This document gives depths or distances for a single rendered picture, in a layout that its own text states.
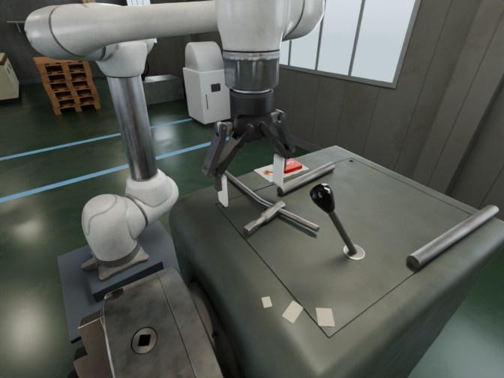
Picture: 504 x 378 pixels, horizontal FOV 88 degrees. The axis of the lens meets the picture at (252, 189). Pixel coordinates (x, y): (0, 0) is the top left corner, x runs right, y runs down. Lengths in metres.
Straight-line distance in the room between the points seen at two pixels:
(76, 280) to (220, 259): 0.87
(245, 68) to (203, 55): 4.32
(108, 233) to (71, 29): 0.61
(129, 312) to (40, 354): 1.68
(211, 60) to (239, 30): 4.36
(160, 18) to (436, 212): 0.70
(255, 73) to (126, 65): 0.56
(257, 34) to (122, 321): 0.45
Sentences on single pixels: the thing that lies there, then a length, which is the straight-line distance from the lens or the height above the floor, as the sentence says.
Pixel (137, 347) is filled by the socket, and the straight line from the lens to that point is 0.44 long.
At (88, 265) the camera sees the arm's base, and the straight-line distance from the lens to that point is 1.18.
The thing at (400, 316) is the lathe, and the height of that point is 1.25.
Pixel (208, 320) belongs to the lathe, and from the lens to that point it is 0.49.
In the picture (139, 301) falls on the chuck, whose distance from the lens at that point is 0.48.
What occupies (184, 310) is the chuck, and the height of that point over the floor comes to 1.24.
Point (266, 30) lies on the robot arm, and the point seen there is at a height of 1.59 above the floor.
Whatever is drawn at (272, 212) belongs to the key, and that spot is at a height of 1.27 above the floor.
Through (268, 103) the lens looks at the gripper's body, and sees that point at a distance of 0.45.
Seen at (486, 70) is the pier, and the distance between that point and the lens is 2.66.
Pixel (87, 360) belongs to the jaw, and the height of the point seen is 1.16.
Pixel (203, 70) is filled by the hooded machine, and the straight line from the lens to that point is 4.67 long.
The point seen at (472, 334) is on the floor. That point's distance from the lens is 2.25.
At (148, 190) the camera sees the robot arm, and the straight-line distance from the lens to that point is 1.07.
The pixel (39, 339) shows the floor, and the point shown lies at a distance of 2.20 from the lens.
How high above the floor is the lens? 1.60
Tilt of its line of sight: 33 degrees down
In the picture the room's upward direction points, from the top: straight up
